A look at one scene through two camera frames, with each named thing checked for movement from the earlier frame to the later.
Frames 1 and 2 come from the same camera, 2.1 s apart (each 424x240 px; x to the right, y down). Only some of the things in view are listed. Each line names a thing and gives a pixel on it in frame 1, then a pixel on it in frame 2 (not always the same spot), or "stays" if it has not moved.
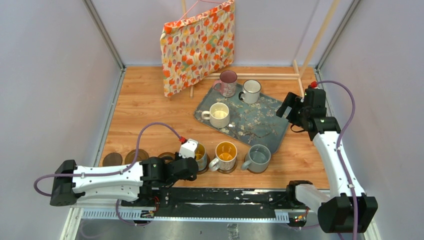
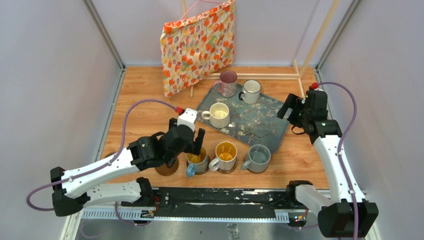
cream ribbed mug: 218,115 stays
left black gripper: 177,157 to 194,146
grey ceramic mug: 258,158 stays
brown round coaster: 228,171 stays
